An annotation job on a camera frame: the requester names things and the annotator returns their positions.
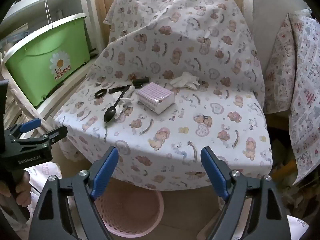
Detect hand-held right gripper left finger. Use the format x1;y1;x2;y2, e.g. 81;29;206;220
28;146;119;240

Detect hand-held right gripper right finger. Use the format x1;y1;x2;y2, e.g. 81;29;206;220
201;146;292;240

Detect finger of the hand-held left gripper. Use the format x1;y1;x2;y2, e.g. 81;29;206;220
14;125;68;153
4;118;42;141

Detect pink plastic basket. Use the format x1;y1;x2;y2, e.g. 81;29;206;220
94;179;165;238

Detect black plastic spoon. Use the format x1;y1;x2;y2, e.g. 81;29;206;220
104;86;130;123

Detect small white tissue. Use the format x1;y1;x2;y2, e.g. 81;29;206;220
111;92;127;119

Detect black strip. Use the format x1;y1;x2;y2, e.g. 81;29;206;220
109;86;130;94

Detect white plastic piece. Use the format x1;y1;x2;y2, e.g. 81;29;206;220
121;85;136;105

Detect pink checkered tissue packet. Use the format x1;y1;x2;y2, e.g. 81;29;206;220
136;83;175;115

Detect large white tissue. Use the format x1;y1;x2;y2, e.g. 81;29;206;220
169;71;200;90

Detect person's left hand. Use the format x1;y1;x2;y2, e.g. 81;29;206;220
0;170;32;214

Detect green storage box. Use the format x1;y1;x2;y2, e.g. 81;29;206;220
3;13;91;107

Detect yellow plastic object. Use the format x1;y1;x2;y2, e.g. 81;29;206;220
273;161;297;181

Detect stacked flat boxes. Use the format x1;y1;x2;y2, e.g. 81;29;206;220
0;23;29;46

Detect white shelf unit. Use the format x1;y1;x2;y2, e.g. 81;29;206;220
0;0;105;120

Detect patchwork printed cloth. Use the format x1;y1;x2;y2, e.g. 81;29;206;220
264;9;320;185

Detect teddy bear printed cloth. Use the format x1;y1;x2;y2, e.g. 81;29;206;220
54;0;273;190

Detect white cabinet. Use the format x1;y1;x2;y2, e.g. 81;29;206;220
251;0;310;63

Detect white hanging string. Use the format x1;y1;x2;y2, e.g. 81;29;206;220
44;0;54;30

